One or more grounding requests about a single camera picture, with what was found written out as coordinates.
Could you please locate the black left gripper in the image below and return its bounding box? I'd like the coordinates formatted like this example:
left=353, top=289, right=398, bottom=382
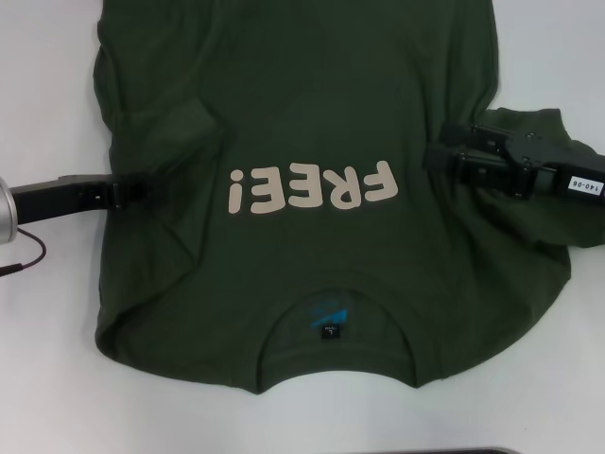
left=9, top=172, right=165, bottom=225

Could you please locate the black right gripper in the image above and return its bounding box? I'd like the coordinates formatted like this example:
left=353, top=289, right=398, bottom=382
left=423, top=120, right=605, bottom=210

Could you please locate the dark green FREE t-shirt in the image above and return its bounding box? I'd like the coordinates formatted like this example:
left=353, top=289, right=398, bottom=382
left=92, top=0, right=605, bottom=396

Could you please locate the dark rounded panel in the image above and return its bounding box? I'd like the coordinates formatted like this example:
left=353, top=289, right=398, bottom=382
left=418, top=445, right=536, bottom=454

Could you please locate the left arm cable with plug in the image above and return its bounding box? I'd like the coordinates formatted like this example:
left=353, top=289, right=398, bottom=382
left=0, top=228, right=47, bottom=276

